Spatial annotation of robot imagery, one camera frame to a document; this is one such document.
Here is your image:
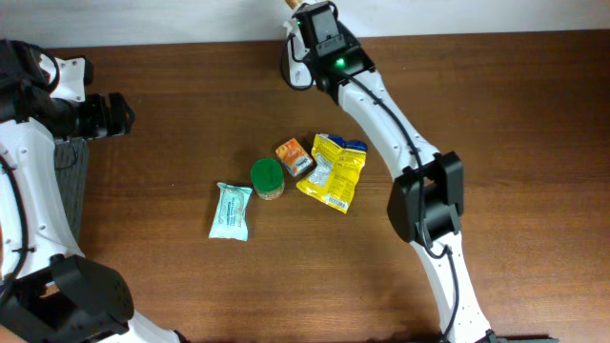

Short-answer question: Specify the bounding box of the teal wipes packet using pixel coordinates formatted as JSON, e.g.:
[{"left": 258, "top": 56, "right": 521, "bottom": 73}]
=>
[{"left": 209, "top": 182, "right": 253, "bottom": 242}]

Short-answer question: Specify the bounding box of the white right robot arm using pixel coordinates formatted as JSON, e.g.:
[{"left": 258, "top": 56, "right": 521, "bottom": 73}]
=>
[{"left": 285, "top": 1, "right": 498, "bottom": 342}]

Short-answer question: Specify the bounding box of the yellow snack bag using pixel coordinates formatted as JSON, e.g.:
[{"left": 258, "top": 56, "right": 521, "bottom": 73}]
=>
[{"left": 296, "top": 133, "right": 368, "bottom": 213}]

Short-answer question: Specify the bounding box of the green lid jar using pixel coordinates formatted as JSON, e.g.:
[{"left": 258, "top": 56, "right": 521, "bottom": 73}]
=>
[{"left": 251, "top": 158, "right": 285, "bottom": 200}]

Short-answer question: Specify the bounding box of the dark grey plastic basket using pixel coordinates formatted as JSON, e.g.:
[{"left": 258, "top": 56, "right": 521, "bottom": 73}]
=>
[{"left": 53, "top": 139, "right": 90, "bottom": 242}]

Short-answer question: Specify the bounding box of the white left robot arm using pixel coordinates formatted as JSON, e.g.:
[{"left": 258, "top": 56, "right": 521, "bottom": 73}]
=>
[{"left": 1, "top": 39, "right": 183, "bottom": 343}]

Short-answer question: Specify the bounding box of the white tube with cork cap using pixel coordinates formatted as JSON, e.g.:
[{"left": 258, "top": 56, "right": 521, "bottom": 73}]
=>
[{"left": 285, "top": 0, "right": 302, "bottom": 10}]

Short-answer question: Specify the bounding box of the orange small carton box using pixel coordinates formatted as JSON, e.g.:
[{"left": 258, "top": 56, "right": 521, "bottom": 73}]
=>
[{"left": 275, "top": 138, "right": 314, "bottom": 176}]

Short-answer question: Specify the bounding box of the white barcode scanner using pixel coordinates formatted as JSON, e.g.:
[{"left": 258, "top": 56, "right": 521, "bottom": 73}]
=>
[{"left": 283, "top": 19, "right": 315, "bottom": 89}]

